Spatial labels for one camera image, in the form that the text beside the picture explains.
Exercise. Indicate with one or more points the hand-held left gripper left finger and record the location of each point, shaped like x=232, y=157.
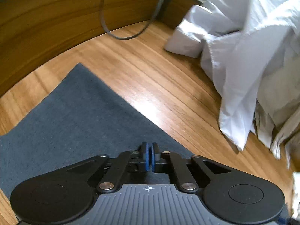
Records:
x=146, y=154

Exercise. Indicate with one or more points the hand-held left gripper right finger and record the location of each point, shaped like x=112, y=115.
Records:
x=153, y=157

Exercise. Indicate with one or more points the dark grey garment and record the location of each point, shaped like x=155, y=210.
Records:
x=70, y=121

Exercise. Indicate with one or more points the white shirt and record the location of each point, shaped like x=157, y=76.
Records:
x=234, y=63

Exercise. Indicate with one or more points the glass and wood desk partition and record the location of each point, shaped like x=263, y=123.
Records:
x=58, y=16

